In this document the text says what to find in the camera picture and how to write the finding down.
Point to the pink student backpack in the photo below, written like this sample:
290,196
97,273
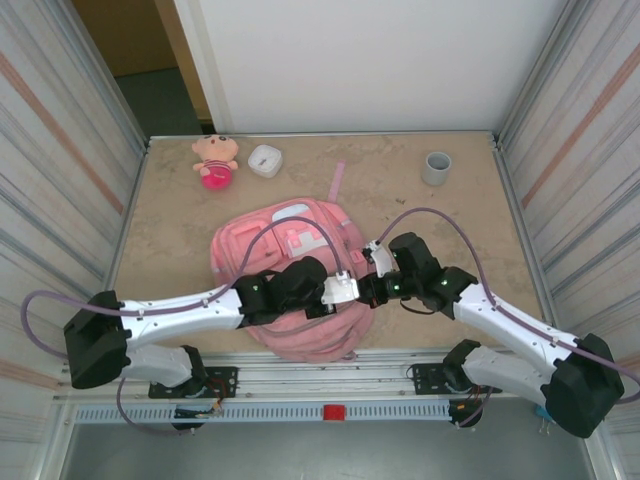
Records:
235,250

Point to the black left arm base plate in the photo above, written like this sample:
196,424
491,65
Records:
225,375

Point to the white square alarm clock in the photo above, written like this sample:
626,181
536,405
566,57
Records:
265,160

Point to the brown wooden door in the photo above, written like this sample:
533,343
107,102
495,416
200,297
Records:
125,35

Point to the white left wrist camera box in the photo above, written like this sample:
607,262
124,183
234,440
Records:
341,289

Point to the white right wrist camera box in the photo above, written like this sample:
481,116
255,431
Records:
381,257

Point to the pink plush doll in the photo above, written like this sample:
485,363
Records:
216,170

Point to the black table clamp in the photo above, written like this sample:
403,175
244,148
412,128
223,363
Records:
467,417
192,426

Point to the red square button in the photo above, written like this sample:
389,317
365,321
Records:
334,412

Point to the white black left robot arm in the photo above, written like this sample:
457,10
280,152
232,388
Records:
185,310

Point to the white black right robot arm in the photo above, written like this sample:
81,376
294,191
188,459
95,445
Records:
510,325

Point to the blue binder clip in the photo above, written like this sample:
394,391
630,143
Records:
544,422

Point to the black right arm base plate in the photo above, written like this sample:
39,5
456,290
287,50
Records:
425,375

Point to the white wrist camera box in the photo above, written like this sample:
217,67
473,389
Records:
381,257
341,289

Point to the grey plastic cup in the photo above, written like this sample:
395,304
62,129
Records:
436,172

